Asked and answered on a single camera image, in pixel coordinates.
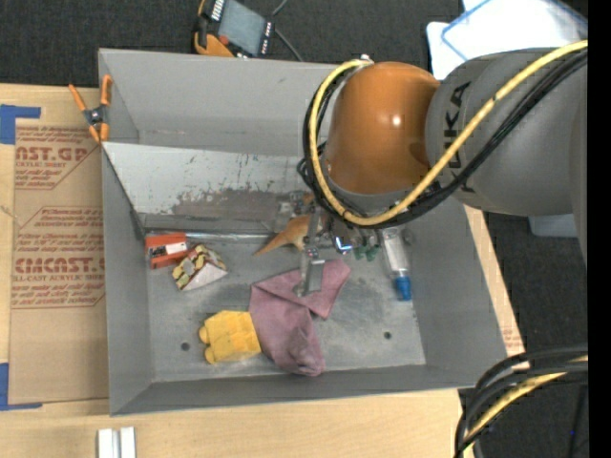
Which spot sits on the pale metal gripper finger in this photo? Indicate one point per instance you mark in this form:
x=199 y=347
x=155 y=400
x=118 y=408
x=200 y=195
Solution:
x=316 y=275
x=302 y=275

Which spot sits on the orange toy dinosaur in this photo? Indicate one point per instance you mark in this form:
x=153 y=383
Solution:
x=295 y=234

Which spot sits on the purple cloth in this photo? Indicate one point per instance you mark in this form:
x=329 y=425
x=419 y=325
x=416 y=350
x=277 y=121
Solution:
x=286 y=322

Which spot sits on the clear plastic bottle blue cap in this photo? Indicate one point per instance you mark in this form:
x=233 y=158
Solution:
x=397 y=260

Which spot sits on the yellow toy block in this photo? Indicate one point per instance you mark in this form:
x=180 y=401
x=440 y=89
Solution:
x=231 y=337

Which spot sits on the red box with white label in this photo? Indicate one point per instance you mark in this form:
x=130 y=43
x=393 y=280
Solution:
x=162 y=251

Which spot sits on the grey metal bin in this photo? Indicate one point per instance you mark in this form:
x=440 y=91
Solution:
x=124 y=279

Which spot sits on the brown cardboard board red print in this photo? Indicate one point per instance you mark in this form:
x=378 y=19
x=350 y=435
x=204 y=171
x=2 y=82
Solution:
x=57 y=303

